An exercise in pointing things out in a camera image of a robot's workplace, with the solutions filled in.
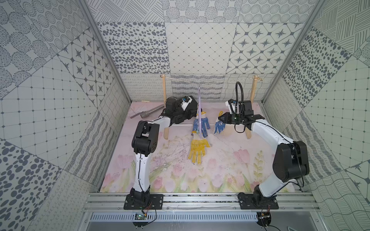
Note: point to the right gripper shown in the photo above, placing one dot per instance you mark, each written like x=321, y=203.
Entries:
x=227, y=115

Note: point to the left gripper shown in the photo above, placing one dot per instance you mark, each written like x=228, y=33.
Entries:
x=190, y=109

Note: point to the blue dotted glove with logo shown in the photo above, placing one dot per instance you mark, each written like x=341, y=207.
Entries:
x=203, y=125

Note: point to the purple wavy clothes hanger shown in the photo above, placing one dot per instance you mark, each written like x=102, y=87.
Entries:
x=199, y=115

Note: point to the yellow dotted work glove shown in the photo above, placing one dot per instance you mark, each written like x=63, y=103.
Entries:
x=197, y=150

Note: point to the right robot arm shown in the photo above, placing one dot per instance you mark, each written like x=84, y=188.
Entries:
x=291, y=158

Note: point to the grey metal cylinder tool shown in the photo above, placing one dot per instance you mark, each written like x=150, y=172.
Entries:
x=145, y=114

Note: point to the green circuit board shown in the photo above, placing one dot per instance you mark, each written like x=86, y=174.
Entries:
x=140, y=216

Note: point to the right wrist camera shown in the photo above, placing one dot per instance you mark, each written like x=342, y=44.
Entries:
x=233, y=106

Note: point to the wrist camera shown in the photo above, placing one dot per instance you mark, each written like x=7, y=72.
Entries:
x=233, y=106
x=186, y=100

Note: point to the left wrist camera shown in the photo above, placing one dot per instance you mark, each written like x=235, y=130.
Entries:
x=186, y=100

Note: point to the wooden drying rack frame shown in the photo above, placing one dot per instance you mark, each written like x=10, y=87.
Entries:
x=166, y=130

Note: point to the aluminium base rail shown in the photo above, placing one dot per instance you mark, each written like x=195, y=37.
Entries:
x=197, y=202

